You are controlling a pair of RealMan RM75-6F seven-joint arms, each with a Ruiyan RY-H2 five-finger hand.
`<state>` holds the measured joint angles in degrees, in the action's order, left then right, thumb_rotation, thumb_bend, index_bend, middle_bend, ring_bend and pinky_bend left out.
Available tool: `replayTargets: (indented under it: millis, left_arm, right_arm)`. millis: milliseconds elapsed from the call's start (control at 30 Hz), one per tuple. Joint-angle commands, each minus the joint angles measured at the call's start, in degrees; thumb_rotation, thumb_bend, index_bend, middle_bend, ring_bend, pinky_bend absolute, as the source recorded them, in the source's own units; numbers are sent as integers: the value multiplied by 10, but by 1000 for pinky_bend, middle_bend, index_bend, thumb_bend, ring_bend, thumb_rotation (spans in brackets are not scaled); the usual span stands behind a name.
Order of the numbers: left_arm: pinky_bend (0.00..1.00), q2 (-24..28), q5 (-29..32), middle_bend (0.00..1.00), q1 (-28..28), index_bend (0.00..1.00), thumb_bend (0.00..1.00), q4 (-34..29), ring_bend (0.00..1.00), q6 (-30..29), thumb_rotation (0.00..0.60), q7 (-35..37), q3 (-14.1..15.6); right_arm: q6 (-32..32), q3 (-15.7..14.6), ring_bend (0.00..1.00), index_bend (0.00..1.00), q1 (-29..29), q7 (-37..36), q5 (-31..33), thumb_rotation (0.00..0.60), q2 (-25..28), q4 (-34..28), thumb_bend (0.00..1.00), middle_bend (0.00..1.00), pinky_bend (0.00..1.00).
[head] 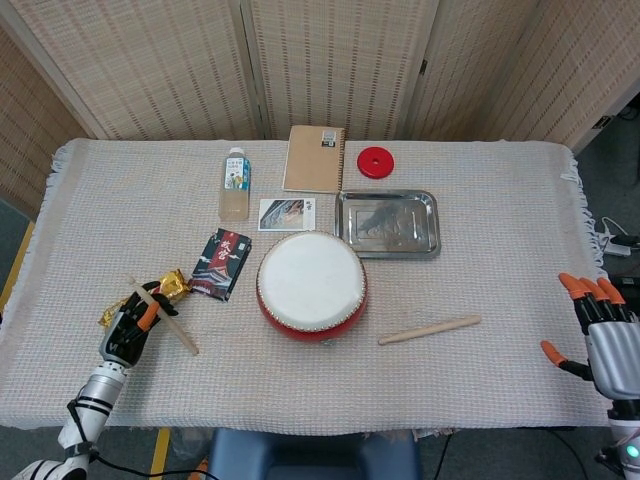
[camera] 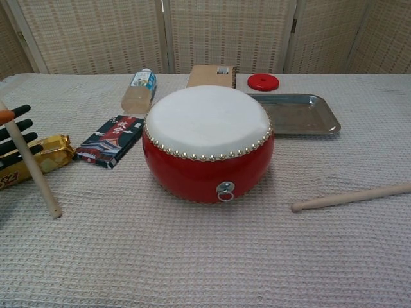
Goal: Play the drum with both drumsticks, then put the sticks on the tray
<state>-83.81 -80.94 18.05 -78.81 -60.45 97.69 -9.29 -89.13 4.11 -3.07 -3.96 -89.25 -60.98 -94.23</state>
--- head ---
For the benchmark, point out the white power strip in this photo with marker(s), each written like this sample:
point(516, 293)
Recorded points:
point(617, 247)

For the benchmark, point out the red drum with white head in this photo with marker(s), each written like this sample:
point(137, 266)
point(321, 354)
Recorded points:
point(310, 280)

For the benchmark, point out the gold foil snack package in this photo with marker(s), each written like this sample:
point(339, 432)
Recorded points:
point(172, 285)

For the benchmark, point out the white photo postcard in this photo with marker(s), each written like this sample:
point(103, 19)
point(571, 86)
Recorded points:
point(287, 215)

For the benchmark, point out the wooden drumstick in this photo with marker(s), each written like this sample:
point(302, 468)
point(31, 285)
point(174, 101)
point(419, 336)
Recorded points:
point(186, 338)
point(430, 330)

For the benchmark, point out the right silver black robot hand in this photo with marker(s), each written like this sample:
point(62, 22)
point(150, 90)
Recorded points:
point(612, 350)

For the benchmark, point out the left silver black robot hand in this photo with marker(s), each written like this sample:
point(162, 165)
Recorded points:
point(122, 335)

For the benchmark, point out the clear plastic drink bottle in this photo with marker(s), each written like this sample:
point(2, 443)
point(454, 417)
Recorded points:
point(234, 185)

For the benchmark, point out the red round plastic disc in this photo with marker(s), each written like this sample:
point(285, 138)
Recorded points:
point(375, 162)

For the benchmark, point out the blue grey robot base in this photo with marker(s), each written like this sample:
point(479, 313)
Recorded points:
point(310, 455)

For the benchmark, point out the beige woven tablecloth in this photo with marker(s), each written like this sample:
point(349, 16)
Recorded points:
point(350, 380)

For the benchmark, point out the brown spiral notebook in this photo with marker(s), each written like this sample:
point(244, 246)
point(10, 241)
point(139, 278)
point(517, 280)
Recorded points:
point(312, 160)

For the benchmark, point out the woven bamboo folding screen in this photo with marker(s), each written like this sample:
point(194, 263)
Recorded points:
point(340, 60)

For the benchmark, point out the dark printed card box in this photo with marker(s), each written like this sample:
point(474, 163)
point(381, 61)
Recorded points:
point(220, 265)

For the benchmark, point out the metal tray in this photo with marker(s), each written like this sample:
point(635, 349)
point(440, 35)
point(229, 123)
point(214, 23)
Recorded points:
point(390, 225)

